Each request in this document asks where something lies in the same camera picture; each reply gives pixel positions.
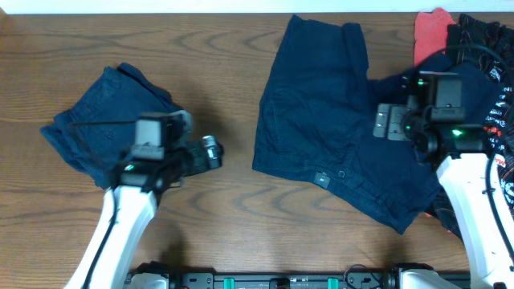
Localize dark navy shorts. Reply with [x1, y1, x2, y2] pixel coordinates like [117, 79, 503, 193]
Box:
[251, 14, 504, 235]

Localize navy blue garment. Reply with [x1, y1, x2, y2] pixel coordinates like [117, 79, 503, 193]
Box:
[40, 63, 180, 189]

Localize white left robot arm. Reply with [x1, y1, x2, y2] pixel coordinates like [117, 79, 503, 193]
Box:
[65, 136, 223, 288]

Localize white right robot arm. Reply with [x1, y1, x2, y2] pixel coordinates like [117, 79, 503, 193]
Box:
[373, 71, 513, 288]

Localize red orange cloth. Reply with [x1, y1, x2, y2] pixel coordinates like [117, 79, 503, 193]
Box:
[414, 7, 455, 66]

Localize black printed garment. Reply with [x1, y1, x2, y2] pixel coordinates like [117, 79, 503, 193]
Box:
[424, 13, 514, 241]

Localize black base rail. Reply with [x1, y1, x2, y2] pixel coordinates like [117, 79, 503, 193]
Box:
[124, 261, 473, 289]

